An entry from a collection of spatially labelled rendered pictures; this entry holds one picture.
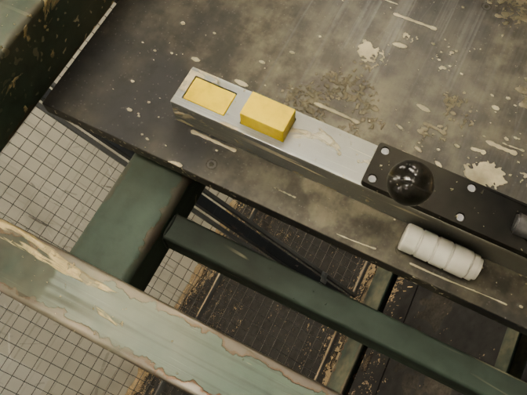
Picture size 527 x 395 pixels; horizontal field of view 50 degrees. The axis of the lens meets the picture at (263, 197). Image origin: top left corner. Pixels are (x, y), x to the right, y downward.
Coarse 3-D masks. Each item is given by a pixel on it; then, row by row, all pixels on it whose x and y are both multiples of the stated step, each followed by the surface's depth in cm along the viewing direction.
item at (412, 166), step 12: (396, 168) 45; (408, 168) 44; (420, 168) 44; (396, 180) 45; (408, 180) 44; (420, 180) 44; (432, 180) 45; (396, 192) 45; (408, 192) 44; (420, 192) 44; (432, 192) 45; (408, 204) 45
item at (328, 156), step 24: (192, 72) 62; (240, 96) 61; (192, 120) 62; (216, 120) 60; (240, 120) 60; (312, 120) 60; (240, 144) 62; (264, 144) 59; (288, 144) 59; (312, 144) 58; (336, 144) 58; (360, 144) 58; (288, 168) 61; (312, 168) 58; (336, 168) 57; (360, 168) 57; (360, 192) 58; (408, 216) 58; (456, 240) 57; (480, 240) 55; (504, 264) 57
